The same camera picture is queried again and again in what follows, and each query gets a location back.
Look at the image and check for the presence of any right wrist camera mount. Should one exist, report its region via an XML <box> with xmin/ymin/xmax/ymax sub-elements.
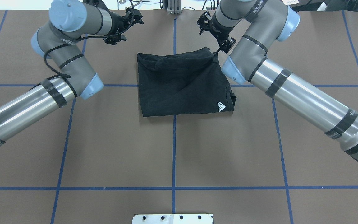
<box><xmin>196</xmin><ymin>11</ymin><xmax>212</xmax><ymax>35</ymax></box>

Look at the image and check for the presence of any white camera stand base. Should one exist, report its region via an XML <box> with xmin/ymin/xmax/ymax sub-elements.
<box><xmin>131</xmin><ymin>213</ymin><xmax>214</xmax><ymax>224</ymax></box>

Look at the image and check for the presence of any black graphic t-shirt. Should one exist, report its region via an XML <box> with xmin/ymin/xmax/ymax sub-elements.
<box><xmin>137</xmin><ymin>47</ymin><xmax>237</xmax><ymax>117</ymax></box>

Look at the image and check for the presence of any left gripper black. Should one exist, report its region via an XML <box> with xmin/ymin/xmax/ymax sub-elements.
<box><xmin>103</xmin><ymin>9</ymin><xmax>144</xmax><ymax>45</ymax></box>

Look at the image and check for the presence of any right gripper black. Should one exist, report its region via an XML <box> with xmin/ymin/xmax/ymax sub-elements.
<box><xmin>210</xmin><ymin>14</ymin><xmax>237</xmax><ymax>55</ymax></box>

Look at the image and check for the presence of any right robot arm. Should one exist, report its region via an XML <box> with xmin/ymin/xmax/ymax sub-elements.
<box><xmin>197</xmin><ymin>0</ymin><xmax>358</xmax><ymax>162</ymax></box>

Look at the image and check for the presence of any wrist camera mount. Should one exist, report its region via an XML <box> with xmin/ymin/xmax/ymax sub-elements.
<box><xmin>196</xmin><ymin>11</ymin><xmax>212</xmax><ymax>35</ymax></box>
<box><xmin>83</xmin><ymin>0</ymin><xmax>108</xmax><ymax>11</ymax></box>

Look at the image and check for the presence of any aluminium frame post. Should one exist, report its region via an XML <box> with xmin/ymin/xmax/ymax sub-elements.
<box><xmin>162</xmin><ymin>0</ymin><xmax>183</xmax><ymax>15</ymax></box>

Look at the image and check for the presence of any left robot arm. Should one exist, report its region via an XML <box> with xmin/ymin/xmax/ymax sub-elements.
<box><xmin>0</xmin><ymin>0</ymin><xmax>144</xmax><ymax>147</ymax></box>

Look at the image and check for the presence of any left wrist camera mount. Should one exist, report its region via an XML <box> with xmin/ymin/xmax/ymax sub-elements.
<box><xmin>83</xmin><ymin>0</ymin><xmax>108</xmax><ymax>11</ymax></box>

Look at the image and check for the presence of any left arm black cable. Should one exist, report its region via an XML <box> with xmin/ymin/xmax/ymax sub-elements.
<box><xmin>44</xmin><ymin>0</ymin><xmax>136</xmax><ymax>79</ymax></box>

